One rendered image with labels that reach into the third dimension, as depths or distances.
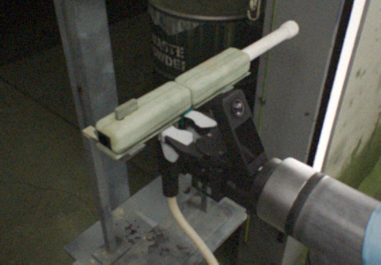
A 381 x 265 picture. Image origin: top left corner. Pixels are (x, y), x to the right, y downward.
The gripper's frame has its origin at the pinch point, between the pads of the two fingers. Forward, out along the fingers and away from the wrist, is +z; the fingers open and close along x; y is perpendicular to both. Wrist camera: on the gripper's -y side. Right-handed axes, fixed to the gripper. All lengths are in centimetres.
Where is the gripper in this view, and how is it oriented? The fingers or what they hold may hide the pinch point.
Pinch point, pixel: (164, 115)
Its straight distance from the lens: 64.3
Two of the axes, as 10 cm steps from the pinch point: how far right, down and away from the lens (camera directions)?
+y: 0.0, 8.0, 6.0
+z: -7.5, -4.0, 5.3
